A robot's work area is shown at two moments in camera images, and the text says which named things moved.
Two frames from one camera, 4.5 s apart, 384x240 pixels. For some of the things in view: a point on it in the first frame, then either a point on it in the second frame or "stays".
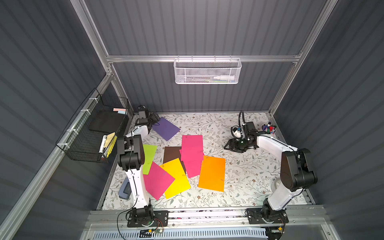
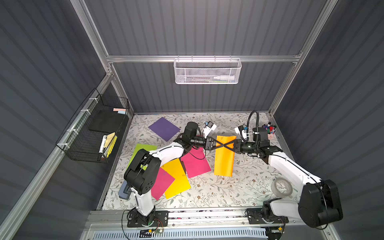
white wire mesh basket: x=204 y=71 stays
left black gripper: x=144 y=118 -> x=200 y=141
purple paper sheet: x=165 y=128 stays
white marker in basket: x=230 y=78 stays
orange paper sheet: x=212 y=173 -> x=224 y=157
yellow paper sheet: x=174 y=169 stays
